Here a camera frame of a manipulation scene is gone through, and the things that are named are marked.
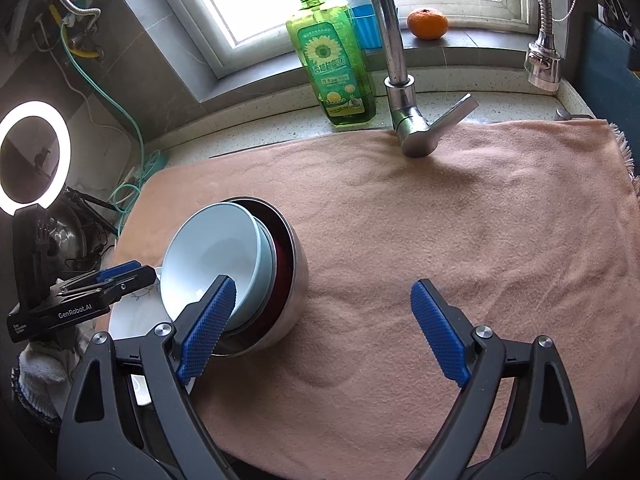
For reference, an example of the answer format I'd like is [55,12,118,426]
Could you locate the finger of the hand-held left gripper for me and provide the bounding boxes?
[62,260,143,293]
[65,266,158,306]

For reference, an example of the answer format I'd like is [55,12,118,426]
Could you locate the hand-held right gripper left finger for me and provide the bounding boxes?
[57,274,237,480]

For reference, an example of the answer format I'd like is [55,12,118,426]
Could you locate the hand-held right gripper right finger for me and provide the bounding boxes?
[405,279,587,480]

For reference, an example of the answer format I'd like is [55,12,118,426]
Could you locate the white plate grey print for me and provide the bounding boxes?
[107,266,173,346]

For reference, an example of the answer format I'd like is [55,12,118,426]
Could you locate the light blue ceramic bowl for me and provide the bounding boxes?
[161,201,276,333]

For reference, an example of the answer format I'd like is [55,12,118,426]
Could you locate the small steel bowl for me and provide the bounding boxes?
[227,199,293,333]

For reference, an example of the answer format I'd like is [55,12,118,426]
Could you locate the large steel bowl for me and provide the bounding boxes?
[210,196,309,356]

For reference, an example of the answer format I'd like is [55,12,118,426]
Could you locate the person's left hand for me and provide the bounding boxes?
[12,327,93,411]

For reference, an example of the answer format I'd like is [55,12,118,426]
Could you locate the black tripod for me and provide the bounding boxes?
[62,186,123,236]

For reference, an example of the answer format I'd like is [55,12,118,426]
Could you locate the pink towel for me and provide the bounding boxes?
[107,119,640,473]

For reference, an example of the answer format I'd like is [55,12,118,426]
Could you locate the round teal power strip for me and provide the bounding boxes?
[142,152,170,181]

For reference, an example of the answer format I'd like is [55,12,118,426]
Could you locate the steel kitchen faucet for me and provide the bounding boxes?
[362,0,480,159]

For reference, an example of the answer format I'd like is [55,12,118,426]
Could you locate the green dish soap bottle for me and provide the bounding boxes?
[282,0,377,131]

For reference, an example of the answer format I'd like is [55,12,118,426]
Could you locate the white framed window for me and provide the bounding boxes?
[140,0,536,78]

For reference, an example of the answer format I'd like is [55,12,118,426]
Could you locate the orange tangerine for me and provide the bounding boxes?
[406,7,449,41]

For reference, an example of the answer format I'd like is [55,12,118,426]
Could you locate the blue ribbed cup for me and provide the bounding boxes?
[350,4,388,51]

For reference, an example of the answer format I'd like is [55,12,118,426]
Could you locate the teal green cable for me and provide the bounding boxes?
[60,20,168,221]

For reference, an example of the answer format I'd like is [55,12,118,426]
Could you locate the white cable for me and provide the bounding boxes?
[60,50,146,186]

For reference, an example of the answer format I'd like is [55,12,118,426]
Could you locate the white ring light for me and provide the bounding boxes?
[0,101,71,217]

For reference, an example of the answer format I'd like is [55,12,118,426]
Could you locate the yellow gas hose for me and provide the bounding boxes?
[47,4,103,61]

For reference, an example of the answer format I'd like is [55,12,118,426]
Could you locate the flexible steel sprayer hose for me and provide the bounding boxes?
[520,0,563,93]

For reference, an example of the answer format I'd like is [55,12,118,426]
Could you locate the black handled scissors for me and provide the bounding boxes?
[591,0,638,41]

